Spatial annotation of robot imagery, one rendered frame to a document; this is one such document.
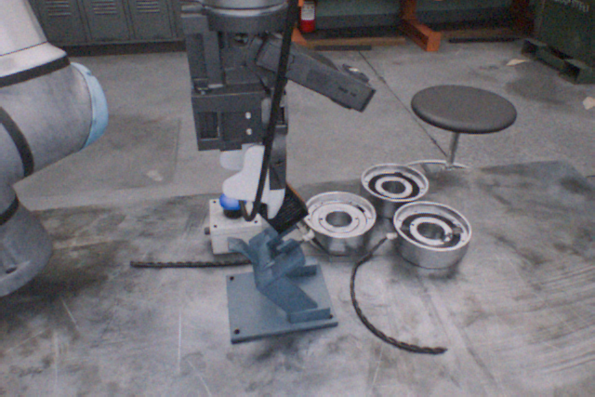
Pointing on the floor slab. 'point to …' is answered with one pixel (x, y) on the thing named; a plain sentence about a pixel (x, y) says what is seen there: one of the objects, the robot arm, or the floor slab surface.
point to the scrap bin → (564, 15)
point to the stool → (461, 115)
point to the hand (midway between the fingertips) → (274, 197)
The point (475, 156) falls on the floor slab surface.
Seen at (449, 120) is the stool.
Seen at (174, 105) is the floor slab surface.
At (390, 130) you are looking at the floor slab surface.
